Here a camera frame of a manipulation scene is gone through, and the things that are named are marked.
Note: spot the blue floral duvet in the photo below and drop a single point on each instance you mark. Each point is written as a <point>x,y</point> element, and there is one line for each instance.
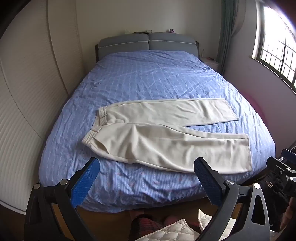
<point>150,78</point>

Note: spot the small purple toy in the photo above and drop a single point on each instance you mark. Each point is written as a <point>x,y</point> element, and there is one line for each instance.
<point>171,30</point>

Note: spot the barred window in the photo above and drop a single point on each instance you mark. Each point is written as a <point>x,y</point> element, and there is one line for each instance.
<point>275,41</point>

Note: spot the grey-green curtain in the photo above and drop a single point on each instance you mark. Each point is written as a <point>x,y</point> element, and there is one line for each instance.
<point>227,34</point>

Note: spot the dark cloth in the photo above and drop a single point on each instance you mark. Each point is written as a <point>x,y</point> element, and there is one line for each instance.
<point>276,204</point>

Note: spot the cream pants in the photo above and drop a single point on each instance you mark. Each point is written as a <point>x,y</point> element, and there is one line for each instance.
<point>150,139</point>

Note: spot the white nightstand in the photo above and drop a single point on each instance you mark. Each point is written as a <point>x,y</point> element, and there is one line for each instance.
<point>211,63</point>

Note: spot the white sliding wardrobe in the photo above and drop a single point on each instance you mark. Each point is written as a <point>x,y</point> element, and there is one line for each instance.
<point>27,92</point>

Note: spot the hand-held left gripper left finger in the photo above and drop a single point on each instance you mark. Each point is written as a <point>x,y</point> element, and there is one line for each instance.
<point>84,185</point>

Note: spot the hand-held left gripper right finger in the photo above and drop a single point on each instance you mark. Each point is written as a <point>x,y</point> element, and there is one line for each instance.
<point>207,183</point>

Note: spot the person's white quilted jacket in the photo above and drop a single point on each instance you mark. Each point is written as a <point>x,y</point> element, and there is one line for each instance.
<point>171,231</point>

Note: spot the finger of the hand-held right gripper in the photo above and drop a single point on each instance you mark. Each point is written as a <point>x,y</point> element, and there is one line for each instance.
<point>290,154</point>
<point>279,168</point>

